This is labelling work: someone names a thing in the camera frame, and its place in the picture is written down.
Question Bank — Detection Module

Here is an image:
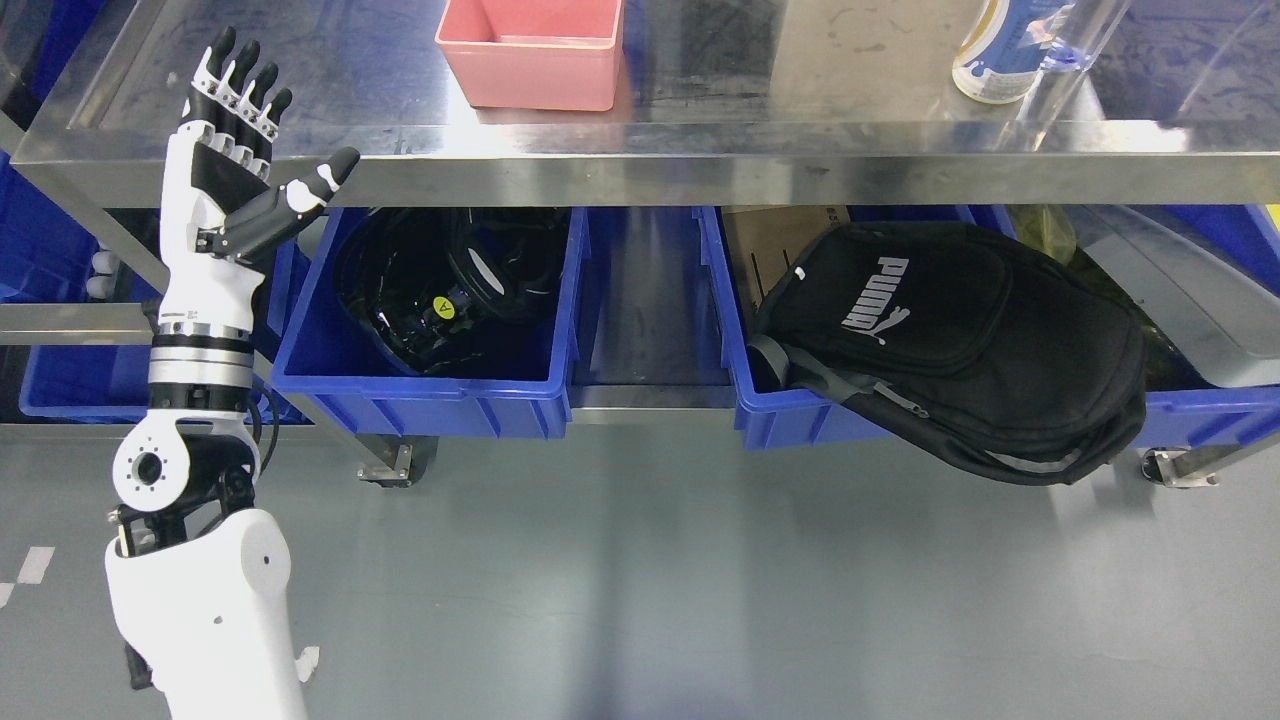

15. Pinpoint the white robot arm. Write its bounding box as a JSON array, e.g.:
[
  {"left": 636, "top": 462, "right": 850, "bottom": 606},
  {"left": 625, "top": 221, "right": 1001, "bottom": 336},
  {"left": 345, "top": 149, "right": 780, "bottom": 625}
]
[{"left": 104, "top": 320, "right": 307, "bottom": 719}]

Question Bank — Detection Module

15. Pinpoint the black Puma backpack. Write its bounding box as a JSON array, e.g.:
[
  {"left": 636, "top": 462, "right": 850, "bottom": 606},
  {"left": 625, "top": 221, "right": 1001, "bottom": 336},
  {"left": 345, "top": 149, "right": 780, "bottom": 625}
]
[{"left": 746, "top": 222, "right": 1147, "bottom": 487}]

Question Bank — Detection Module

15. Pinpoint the brown cardboard piece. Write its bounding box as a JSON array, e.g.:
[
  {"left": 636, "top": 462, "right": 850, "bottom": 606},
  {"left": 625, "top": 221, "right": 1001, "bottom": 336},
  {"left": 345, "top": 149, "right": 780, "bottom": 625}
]
[{"left": 721, "top": 205, "right": 850, "bottom": 331}]

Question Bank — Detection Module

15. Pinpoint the blue bin with helmet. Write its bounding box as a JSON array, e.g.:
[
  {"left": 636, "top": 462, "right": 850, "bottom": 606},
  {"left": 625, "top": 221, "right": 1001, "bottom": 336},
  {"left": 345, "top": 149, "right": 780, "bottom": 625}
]
[{"left": 271, "top": 208, "right": 593, "bottom": 439}]

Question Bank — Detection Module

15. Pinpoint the blue bin with backpack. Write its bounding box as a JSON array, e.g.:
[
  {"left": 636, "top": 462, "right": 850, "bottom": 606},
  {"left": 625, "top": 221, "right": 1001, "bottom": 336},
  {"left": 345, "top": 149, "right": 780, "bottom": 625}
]
[{"left": 692, "top": 206, "right": 1279, "bottom": 451}]

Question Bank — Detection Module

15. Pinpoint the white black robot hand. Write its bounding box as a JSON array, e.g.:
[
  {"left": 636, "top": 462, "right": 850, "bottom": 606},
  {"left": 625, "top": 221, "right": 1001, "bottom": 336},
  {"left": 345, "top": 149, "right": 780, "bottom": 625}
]
[{"left": 160, "top": 27, "right": 361, "bottom": 332}]

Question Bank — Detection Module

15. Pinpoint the grey plastic lid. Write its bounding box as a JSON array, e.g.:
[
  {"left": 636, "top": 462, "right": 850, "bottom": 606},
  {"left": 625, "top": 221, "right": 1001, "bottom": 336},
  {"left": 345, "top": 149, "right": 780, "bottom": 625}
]
[{"left": 1065, "top": 204, "right": 1279, "bottom": 388}]

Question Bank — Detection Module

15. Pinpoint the blue bin far left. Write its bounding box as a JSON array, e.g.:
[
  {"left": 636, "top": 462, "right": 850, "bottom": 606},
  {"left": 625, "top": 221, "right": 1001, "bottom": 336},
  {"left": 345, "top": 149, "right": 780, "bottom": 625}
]
[{"left": 0, "top": 150, "right": 311, "bottom": 425}]

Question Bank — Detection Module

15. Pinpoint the white blue bottle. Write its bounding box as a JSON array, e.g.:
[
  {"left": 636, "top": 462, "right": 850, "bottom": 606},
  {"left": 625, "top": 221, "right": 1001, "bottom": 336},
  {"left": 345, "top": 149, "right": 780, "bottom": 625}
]
[{"left": 951, "top": 1, "right": 1075, "bottom": 105}]

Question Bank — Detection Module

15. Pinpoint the stainless steel shelf table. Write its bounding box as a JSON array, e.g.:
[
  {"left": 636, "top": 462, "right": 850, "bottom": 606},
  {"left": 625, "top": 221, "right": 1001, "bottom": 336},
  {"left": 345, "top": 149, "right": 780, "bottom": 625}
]
[{"left": 0, "top": 0, "right": 1280, "bottom": 491}]

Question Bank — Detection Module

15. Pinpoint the pink plastic storage box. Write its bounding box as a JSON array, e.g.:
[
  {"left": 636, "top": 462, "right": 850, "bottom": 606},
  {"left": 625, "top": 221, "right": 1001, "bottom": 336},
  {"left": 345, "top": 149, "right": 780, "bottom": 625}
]
[{"left": 434, "top": 1, "right": 625, "bottom": 111}]

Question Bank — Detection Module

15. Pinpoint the black glossy helmet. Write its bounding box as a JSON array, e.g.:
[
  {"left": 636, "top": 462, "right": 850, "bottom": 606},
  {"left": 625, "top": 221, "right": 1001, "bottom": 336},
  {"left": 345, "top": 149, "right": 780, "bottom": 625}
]
[{"left": 330, "top": 208, "right": 571, "bottom": 377}]

